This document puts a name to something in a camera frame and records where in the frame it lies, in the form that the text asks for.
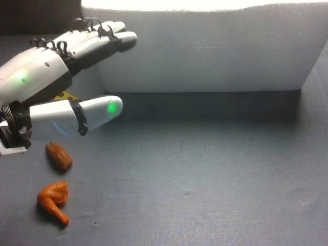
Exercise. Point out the yellow toy cheese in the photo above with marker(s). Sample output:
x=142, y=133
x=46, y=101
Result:
x=67, y=96

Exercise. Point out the grey table cloth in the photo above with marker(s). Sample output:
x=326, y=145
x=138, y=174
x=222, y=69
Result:
x=192, y=184

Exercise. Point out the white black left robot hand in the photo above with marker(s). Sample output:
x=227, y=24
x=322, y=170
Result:
x=38, y=74

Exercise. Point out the white styrofoam block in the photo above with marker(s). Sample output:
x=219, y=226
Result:
x=205, y=28

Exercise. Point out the orange toy chicken wing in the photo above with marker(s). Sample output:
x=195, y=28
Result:
x=52, y=197

